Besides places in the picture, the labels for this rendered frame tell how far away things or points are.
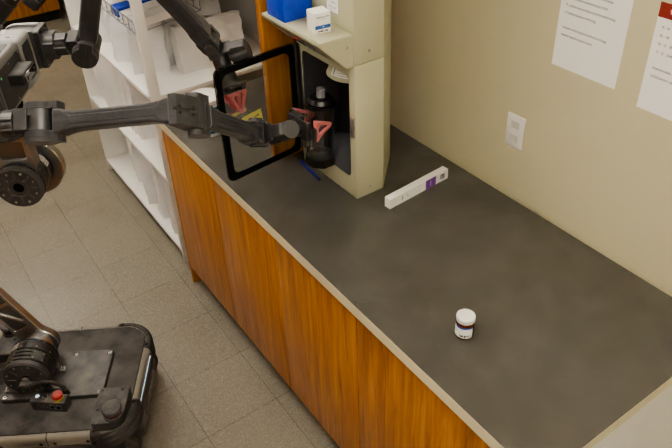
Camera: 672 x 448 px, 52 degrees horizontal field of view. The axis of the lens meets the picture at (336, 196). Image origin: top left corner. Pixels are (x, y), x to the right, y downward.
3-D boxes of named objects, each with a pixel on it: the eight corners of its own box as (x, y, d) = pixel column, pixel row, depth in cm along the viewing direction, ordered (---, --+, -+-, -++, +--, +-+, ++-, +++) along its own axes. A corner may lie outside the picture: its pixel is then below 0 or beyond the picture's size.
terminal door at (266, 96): (301, 149, 245) (293, 42, 222) (229, 183, 230) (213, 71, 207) (300, 148, 246) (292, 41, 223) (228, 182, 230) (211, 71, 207)
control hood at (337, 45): (294, 34, 223) (292, 3, 217) (354, 67, 201) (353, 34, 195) (263, 43, 218) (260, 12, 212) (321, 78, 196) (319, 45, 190)
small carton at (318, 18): (323, 25, 201) (322, 5, 198) (331, 31, 198) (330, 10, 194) (307, 29, 200) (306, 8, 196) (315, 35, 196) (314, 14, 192)
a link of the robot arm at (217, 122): (179, 93, 174) (181, 136, 173) (199, 90, 172) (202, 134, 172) (248, 118, 215) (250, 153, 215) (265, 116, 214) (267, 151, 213)
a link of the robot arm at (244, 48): (203, 30, 218) (202, 48, 212) (237, 19, 215) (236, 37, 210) (220, 57, 227) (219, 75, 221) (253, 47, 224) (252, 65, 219)
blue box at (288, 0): (295, 6, 215) (293, -23, 210) (312, 15, 208) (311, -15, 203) (267, 14, 211) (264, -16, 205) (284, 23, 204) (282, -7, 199)
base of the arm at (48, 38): (50, 57, 219) (40, 21, 212) (76, 56, 219) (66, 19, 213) (43, 69, 212) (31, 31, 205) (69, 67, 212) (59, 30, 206)
